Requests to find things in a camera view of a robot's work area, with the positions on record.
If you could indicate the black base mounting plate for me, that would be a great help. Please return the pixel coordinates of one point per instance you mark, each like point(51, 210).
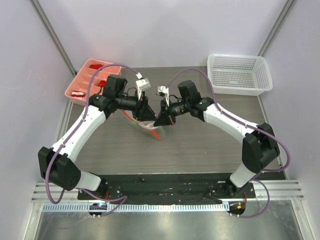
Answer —
point(169, 177)

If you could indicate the aluminium frame rail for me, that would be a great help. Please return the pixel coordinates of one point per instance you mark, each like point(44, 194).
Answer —
point(174, 193)

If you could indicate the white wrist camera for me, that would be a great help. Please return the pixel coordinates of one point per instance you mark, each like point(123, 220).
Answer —
point(141, 86)
point(163, 91)

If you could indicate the white slotted cable duct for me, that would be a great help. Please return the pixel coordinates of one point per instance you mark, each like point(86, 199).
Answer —
point(97, 207)

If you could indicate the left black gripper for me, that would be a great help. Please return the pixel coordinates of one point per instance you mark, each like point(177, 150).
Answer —
point(142, 111)

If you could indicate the red fake food top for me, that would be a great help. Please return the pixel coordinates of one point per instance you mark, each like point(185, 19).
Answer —
point(95, 66)

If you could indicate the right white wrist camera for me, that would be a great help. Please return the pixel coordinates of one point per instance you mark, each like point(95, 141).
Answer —
point(163, 91)

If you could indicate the red fake food middle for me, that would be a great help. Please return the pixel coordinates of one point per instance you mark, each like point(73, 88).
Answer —
point(102, 84)

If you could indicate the white perforated plastic basket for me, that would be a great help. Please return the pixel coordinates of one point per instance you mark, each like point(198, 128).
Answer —
point(246, 75)

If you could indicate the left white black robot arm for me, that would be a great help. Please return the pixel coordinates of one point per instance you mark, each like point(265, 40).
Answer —
point(58, 163)

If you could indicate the red white fake food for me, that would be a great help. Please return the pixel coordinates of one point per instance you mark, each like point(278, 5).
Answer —
point(78, 94)

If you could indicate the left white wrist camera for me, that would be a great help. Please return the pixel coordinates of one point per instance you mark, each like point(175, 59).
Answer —
point(141, 86)

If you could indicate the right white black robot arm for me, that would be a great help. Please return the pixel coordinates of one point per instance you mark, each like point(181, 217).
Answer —
point(259, 148)

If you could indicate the pink compartment tray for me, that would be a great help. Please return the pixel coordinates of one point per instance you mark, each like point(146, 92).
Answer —
point(81, 82)

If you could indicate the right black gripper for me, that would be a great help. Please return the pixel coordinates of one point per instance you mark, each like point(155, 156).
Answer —
point(166, 112)

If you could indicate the clear orange zip top bag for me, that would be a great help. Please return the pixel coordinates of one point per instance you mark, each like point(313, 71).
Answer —
point(146, 127)

